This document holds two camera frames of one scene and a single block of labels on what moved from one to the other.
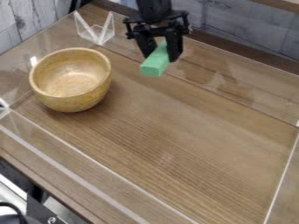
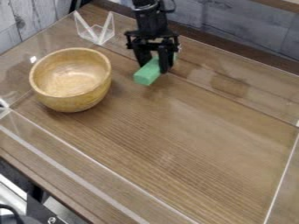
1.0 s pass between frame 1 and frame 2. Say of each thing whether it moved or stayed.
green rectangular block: moved
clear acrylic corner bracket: stayed
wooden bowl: stayed
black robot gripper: moved
